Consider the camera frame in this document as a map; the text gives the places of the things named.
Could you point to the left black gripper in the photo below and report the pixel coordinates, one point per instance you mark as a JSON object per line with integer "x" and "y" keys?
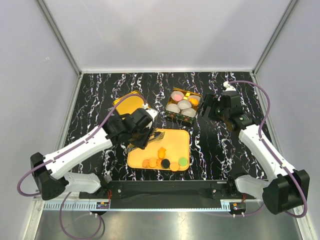
{"x": 142, "y": 144}

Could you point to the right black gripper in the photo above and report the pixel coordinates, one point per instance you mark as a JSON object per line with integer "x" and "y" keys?
{"x": 212, "y": 101}

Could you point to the metal serving tongs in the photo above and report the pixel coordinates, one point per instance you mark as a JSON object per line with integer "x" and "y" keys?
{"x": 154, "y": 137}

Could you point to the orange fish cookie top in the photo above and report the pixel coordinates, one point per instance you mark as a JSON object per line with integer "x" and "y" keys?
{"x": 193, "y": 101}

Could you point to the orange fish cookie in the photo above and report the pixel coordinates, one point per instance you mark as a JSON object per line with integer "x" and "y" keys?
{"x": 161, "y": 153}
{"x": 193, "y": 101}

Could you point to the pink sandwich cookie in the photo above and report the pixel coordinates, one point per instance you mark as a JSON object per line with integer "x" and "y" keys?
{"x": 177, "y": 97}

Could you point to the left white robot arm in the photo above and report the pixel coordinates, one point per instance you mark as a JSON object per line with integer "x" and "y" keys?
{"x": 53, "y": 176}

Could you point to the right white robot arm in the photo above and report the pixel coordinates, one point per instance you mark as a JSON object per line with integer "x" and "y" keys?
{"x": 285, "y": 187}

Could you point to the white paper cup back right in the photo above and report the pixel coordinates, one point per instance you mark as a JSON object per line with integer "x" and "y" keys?
{"x": 196, "y": 97}

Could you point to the white paper cup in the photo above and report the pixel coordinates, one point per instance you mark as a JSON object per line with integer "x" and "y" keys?
{"x": 173, "y": 108}
{"x": 189, "y": 112}
{"x": 196, "y": 97}
{"x": 177, "y": 92}
{"x": 184, "y": 104}

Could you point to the gold tin lid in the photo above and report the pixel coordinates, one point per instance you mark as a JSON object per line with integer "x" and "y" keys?
{"x": 130, "y": 104}

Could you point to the white paper cup front right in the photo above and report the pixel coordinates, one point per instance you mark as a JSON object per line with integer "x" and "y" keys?
{"x": 189, "y": 112}

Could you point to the white paper cup centre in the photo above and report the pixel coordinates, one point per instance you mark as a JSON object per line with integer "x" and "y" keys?
{"x": 184, "y": 104}

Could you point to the green gold cookie tin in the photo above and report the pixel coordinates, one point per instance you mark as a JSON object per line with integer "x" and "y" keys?
{"x": 179, "y": 118}

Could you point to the orange shell cookie bottom left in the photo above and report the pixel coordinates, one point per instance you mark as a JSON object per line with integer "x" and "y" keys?
{"x": 145, "y": 163}

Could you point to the round tan biscuit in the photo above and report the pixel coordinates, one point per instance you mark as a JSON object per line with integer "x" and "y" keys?
{"x": 174, "y": 167}
{"x": 152, "y": 163}

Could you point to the orange swirl cookie bottom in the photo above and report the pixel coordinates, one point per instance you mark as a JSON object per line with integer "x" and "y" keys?
{"x": 159, "y": 163}

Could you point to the white paper cup front left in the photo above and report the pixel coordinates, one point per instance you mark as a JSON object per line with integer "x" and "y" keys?
{"x": 173, "y": 108}

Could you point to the white paper cup back left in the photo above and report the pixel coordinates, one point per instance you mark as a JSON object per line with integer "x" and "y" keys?
{"x": 177, "y": 92}

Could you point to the yellow serving tray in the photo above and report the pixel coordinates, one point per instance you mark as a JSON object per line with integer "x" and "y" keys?
{"x": 171, "y": 152}

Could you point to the black sandwich cookie bottom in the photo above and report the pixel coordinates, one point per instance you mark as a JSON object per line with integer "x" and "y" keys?
{"x": 165, "y": 163}

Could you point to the round tan biscuit bottom right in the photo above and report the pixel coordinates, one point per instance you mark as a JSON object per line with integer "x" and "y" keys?
{"x": 174, "y": 167}

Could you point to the green sandwich cookie bottom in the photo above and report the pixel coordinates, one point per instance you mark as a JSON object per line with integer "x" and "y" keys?
{"x": 183, "y": 161}

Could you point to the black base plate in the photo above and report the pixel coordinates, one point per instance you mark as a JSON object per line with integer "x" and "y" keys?
{"x": 183, "y": 192}

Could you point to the right aluminium frame post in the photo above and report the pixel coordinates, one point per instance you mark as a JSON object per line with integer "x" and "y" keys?
{"x": 275, "y": 34}

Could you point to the aluminium frame post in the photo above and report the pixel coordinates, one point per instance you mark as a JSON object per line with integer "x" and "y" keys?
{"x": 58, "y": 35}
{"x": 275, "y": 34}

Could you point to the left aluminium frame post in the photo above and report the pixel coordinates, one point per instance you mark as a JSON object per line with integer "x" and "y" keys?
{"x": 58, "y": 35}

